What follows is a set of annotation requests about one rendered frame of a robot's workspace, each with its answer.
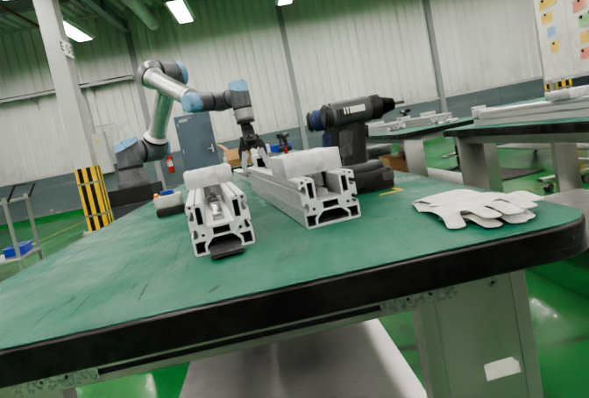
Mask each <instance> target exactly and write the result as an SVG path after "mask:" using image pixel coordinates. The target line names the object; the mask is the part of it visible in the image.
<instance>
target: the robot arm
mask: <svg viewBox="0 0 589 398"><path fill-rule="evenodd" d="M138 80H139V81H140V83H141V84H142V85H144V86H145V87H147V88H148V89H156V90H157V91H156V96H155V100H154V104H153V112H152V116H151V120H150V124H149V129H148V131H147V132H145V134H144V137H143V139H138V138H137V137H135V138H131V139H126V140H123V141H119V142H117V143H115V144H114V145H113V148H114V154H115V157H116V161H117V168H118V172H119V176H118V184H117V186H118V189H124V188H132V187H137V186H141V185H146V184H149V183H151V180H150V178H149V176H148V175H147V173H146V171H145V169H144V166H143V163H146V162H151V161H156V160H157V161H158V160H163V159H165V158H167V157H168V155H169V154H170V151H171V146H170V141H169V140H168V137H167V135H166V134H167V127H168V123H169V119H170V116H171V112H172V108H173V104H174V101H176V102H178V103H180V104H181V106H182V108H183V109H184V110H185V111H186V112H187V113H198V112H205V111H216V112H219V111H225V110H228V109H231V108H233V110H234V113H233V114H232V115H233V116H235V118H236V121H237V125H239V124H240V126H241V132H242V134H243V137H240V138H239V142H240V143H239V148H238V155H239V158H240V162H241V166H242V168H243V171H244V173H245V175H247V159H248V157H249V154H248V153H247V152H246V151H245V150H247V151H250V149H253V148H254V149H257V148H258V147H259V150H258V155H259V156H260V157H261V158H262V161H263V162H264V163H265V167H266V169H268V166H267V163H269V161H268V154H267V149H266V145H265V143H264V142H263V141H262V139H259V136H258V133H257V134H255V131H254V129H253V126H252V124H251V123H252V122H255V120H254V113H253V108H252V102H251V98H250V93H249V89H248V86H247V82H246V80H235V81H231V82H229V83H228V89H226V90H224V91H217V92H199V91H197V90H195V89H192V88H190V87H189V86H187V85H186V84H187V83H188V71H187V68H186V67H185V65H184V64H183V63H182V62H181V61H179V60H147V61H145V62H143V63H142V64H141V65H140V66H139V68H138Z"/></svg>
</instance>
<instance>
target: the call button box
mask: <svg viewBox="0 0 589 398"><path fill-rule="evenodd" d="M153 202H154V206H155V209H156V210H157V211H156V214H157V217H166V216H170V215H174V214H178V213H182V212H184V210H185V205H186V203H183V199H182V194H181V191H178V192H172V193H170V194H166V195H159V197H158V198H154V199H153Z"/></svg>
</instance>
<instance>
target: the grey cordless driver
mask: <svg viewBox="0 0 589 398"><path fill-rule="evenodd" d="M400 103H404V100H401V101H397V102H395V101H394V99H393V98H392V97H380V96H378V95H372V96H361V97H356V98H352V99H347V100H343V101H337V102H333V103H328V105H326V104H324V105H323V106H322V107H321V109H320V114H321V119H322V123H323V127H324V128H326V129H327V130H328V129H330V128H332V129H335V128H339V127H343V130H342V131H341V132H340V133H339V137H340V155H342V157H343V165H342V167H340V168H345V169H351V170H352V171H353V175H354V177H353V178H351V177H348V180H349V181H355V185H356V190H357V194H356V195H362V194H366V193H370V192H374V191H378V190H382V189H386V188H392V187H393V186H394V171H393V170H392V168H391V167H387V166H384V164H383V161H382V160H367V153H366V138H368V137H369V130H368V124H365V122H370V121H371V120H375V119H380V118H382V116H383V115H384V114H386V113H388V112H389V111H392V110H394V108H395V105H396V104H400ZM351 196H355V195H354V194H351Z"/></svg>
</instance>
